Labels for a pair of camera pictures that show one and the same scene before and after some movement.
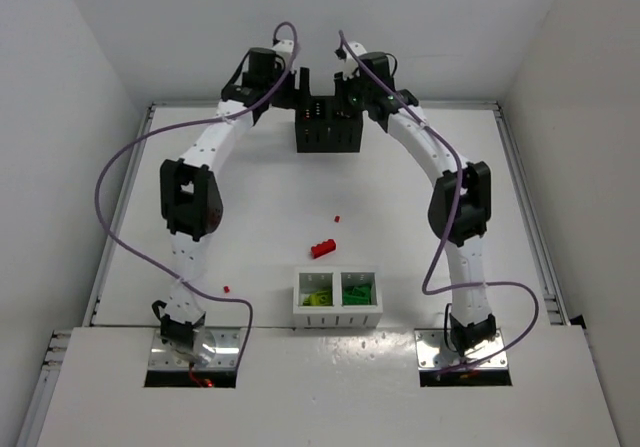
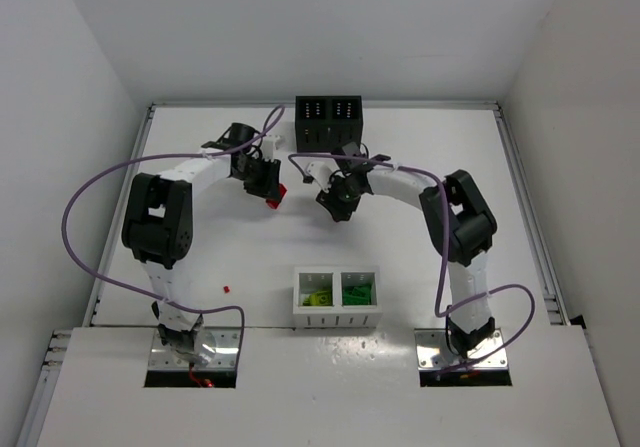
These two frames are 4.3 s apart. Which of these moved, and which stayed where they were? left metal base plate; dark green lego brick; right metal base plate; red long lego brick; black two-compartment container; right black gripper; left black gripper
Moved: right black gripper; red long lego brick; left black gripper
Stayed: right metal base plate; black two-compartment container; left metal base plate; dark green lego brick
